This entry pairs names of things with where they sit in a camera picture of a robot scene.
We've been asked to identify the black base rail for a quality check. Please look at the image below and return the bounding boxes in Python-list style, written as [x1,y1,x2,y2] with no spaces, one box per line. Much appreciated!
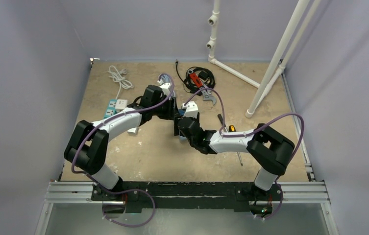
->
[91,181,283,216]

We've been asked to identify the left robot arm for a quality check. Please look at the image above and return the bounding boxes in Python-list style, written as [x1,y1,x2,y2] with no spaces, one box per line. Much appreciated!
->
[63,83,179,200]

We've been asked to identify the red adjustable wrench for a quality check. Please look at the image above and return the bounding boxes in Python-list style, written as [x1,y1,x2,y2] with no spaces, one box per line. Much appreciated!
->
[187,69,216,105]

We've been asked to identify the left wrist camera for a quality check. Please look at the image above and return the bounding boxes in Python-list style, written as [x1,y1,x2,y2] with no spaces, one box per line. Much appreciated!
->
[158,80,172,96]

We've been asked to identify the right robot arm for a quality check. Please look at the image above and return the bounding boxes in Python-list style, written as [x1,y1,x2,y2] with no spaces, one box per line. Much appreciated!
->
[177,117,298,199]

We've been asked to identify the coiled black cable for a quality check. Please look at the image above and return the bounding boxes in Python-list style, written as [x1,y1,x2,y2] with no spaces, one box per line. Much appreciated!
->
[174,59,217,96]

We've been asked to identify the white plug adapter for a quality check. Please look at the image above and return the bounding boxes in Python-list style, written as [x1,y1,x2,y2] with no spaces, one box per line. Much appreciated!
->
[115,99,128,112]

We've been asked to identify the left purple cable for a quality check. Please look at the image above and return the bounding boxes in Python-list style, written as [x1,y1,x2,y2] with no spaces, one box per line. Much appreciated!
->
[71,73,156,228]

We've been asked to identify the yellow black screwdriver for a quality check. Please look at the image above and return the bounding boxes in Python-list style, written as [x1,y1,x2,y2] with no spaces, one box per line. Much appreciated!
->
[229,125,244,166]

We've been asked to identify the white power strip cord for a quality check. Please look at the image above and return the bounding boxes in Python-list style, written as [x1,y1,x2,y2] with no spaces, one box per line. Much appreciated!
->
[107,65,134,100]

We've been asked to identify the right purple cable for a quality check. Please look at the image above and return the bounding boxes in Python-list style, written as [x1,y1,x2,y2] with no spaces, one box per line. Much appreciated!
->
[184,87,305,221]

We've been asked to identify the white charger plug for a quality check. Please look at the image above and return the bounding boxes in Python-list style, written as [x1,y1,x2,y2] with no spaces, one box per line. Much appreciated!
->
[127,127,139,136]

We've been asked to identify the teal power strip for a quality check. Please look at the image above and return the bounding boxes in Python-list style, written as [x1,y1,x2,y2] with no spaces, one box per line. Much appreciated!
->
[103,99,117,119]

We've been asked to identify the black handle hammer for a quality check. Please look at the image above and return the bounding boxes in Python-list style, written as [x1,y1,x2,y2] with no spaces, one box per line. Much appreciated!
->
[217,114,228,132]

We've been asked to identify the purple cable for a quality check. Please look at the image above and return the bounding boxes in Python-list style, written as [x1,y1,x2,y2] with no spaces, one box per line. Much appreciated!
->
[184,87,305,221]
[71,73,156,228]

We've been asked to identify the white pvc pipe frame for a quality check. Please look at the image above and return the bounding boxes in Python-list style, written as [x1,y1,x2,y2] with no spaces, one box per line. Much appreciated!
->
[206,0,320,118]

